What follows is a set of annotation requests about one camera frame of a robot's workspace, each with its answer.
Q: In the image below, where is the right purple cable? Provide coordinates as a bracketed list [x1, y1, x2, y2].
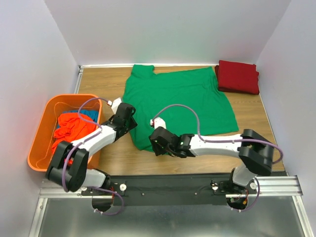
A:
[152, 104, 284, 213]

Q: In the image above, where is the purple cable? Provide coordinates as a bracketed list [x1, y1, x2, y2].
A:
[61, 97, 124, 216]
[152, 104, 284, 213]

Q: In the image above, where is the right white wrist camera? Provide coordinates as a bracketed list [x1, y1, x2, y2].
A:
[150, 117, 166, 129]

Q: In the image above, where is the green t shirt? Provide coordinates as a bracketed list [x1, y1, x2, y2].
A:
[122, 65, 239, 152]

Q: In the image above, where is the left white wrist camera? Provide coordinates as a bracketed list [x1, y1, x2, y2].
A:
[107, 97, 122, 114]

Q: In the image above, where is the folded dark red t shirt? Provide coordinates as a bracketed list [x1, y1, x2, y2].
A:
[214, 65, 260, 95]

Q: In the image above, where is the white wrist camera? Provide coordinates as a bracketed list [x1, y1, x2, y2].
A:
[150, 117, 166, 129]
[107, 97, 122, 114]

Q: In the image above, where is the blue t shirt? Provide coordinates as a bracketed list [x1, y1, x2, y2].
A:
[56, 110, 99, 129]

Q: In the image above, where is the orange plastic basket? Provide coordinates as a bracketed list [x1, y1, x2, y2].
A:
[27, 94, 105, 172]

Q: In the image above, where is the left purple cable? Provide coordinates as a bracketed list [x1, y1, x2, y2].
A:
[61, 97, 124, 216]

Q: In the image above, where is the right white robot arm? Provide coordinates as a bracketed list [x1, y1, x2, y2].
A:
[149, 126, 274, 194]

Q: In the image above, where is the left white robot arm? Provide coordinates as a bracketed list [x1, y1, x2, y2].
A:
[45, 103, 137, 195]

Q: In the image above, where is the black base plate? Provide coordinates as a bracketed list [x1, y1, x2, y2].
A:
[80, 173, 257, 207]

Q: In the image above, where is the orange t shirt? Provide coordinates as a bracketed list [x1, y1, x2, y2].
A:
[50, 119, 100, 168]

